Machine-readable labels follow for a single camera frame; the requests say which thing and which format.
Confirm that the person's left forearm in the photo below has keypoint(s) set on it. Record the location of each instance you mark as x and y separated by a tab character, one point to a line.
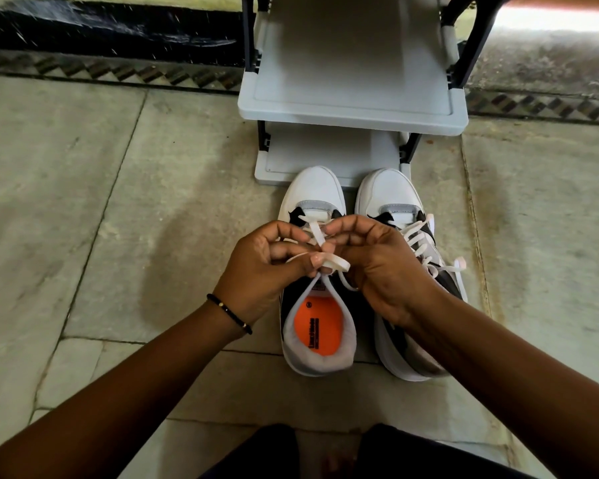
115	404

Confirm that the person's black trousers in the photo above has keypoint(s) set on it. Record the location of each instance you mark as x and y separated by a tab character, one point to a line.
419	456

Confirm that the orange shoe insole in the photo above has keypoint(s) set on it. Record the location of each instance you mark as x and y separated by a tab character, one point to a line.
319	324

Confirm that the person's right forearm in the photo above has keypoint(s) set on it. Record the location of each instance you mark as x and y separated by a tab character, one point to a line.
519	394

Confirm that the white grey black sneaker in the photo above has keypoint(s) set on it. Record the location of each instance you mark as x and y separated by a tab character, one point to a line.
389	192
312	192

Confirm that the person's left hand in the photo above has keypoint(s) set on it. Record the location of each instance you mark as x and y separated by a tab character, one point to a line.
252	274

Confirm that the white black plastic shoe rack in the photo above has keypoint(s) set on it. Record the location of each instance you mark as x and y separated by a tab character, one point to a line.
354	59

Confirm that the person's right hand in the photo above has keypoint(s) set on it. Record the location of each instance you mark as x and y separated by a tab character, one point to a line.
387	274

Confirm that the person's left thumb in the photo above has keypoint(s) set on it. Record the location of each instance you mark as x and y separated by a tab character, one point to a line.
302	263

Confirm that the white shoelace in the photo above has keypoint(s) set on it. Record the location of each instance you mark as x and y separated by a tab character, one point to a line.
338	264
419	239

